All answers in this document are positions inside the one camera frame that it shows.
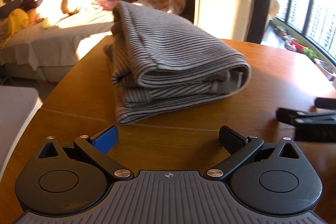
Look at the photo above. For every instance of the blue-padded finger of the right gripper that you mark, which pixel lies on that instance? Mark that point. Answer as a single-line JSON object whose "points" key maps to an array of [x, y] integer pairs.
{"points": [[296, 117]]}

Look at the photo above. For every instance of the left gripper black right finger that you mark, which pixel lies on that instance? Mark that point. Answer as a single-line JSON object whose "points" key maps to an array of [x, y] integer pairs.
{"points": [[242, 151]]}

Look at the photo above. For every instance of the yellow plush toy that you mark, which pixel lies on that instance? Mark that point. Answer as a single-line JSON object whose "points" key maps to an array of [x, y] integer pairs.
{"points": [[17, 20]]}

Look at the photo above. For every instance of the red plant pot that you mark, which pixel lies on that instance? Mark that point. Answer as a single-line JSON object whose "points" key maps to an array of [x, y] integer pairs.
{"points": [[299, 48]]}

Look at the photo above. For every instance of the beige sofa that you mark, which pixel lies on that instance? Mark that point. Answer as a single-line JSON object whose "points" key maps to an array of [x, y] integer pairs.
{"points": [[54, 42]]}

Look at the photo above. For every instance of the striped grey white garment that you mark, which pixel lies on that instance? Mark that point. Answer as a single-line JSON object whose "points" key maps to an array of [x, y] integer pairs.
{"points": [[161, 62]]}

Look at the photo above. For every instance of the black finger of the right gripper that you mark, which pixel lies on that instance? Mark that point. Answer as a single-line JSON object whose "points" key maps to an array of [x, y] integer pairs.
{"points": [[325, 103]]}

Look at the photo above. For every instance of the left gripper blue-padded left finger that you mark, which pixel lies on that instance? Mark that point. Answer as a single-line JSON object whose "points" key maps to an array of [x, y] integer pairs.
{"points": [[93, 150]]}

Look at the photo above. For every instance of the green plant tray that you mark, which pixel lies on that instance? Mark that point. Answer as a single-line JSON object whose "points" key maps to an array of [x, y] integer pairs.
{"points": [[310, 53]]}

